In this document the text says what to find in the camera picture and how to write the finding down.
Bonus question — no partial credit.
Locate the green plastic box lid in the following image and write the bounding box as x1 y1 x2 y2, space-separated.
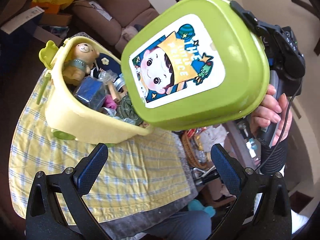
121 0 270 131

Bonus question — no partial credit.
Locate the person's right hand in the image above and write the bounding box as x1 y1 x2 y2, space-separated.
249 84 289 146

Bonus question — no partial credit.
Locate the white sleeve with black cuff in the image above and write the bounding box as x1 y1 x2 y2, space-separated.
260 139 288 175

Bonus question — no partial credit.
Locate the yellow checked cloth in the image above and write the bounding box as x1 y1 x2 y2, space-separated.
8 79 191 222

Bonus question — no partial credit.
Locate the yellow plastic toy box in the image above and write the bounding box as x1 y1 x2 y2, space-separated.
39 36 155 144

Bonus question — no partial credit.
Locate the blue cube toy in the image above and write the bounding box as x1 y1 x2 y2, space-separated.
73 76 107 111

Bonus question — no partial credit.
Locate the teddy bear toy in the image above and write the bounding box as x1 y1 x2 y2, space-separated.
62 43 100 86

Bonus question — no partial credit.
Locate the brown fabric sofa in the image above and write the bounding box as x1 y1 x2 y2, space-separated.
72 0 159 54

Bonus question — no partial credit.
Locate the black usb cable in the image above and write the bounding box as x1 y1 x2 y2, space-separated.
254 80 303 173

